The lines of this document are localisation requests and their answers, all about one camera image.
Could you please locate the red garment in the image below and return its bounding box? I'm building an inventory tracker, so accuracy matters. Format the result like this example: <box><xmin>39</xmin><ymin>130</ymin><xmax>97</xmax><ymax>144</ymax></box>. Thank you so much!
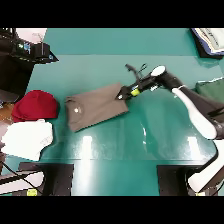
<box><xmin>11</xmin><ymin>89</ymin><xmax>61</xmax><ymax>123</ymax></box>

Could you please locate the green garment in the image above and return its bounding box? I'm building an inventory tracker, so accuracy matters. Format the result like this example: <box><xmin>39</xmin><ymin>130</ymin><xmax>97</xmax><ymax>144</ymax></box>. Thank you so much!
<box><xmin>194</xmin><ymin>77</ymin><xmax>224</xmax><ymax>105</ymax></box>

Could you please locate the brown T-shirt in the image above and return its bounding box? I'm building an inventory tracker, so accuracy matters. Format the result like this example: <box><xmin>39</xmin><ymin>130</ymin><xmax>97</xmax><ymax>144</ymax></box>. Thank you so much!
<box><xmin>64</xmin><ymin>82</ymin><xmax>130</xmax><ymax>133</ymax></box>

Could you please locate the white garment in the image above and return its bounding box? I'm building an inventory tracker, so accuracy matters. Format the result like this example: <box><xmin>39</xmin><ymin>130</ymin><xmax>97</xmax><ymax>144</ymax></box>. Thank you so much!
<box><xmin>195</xmin><ymin>27</ymin><xmax>224</xmax><ymax>54</ymax></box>
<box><xmin>1</xmin><ymin>119</ymin><xmax>55</xmax><ymax>162</ymax></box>

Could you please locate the black cable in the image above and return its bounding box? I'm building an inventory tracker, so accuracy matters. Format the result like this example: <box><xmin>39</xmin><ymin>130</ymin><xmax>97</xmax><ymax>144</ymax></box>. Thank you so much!
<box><xmin>1</xmin><ymin>161</ymin><xmax>45</xmax><ymax>196</ymax></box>

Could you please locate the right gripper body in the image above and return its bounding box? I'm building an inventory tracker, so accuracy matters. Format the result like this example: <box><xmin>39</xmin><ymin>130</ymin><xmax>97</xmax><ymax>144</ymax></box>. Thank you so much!
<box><xmin>115</xmin><ymin>83</ymin><xmax>142</xmax><ymax>102</ymax></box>

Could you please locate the black garment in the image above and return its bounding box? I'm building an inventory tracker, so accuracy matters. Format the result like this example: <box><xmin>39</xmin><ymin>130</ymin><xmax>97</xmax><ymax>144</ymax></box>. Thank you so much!
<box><xmin>190</xmin><ymin>27</ymin><xmax>224</xmax><ymax>61</ymax></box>

